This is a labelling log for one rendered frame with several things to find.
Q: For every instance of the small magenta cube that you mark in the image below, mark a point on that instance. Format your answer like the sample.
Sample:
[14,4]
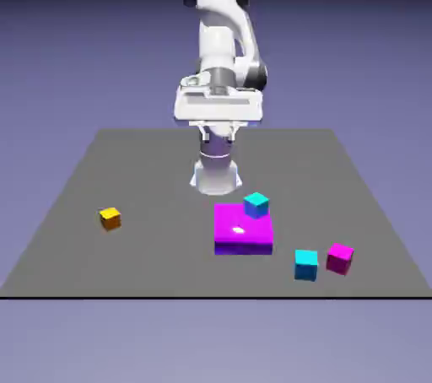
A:
[339,258]

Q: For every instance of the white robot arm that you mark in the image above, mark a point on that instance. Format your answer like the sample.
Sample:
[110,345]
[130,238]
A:
[216,18]

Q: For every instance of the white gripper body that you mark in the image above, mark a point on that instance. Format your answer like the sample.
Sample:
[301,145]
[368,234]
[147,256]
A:
[217,106]

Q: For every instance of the large magenta box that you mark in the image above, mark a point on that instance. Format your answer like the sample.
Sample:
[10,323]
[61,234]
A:
[241,231]

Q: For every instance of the small orange cube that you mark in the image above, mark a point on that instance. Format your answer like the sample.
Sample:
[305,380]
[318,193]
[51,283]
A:
[110,218]

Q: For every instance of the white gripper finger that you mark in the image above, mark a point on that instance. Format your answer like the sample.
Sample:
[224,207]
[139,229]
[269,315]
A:
[234,133]
[205,133]

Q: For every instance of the small cyan cube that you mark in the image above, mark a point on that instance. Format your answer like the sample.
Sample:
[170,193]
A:
[256,204]
[305,265]

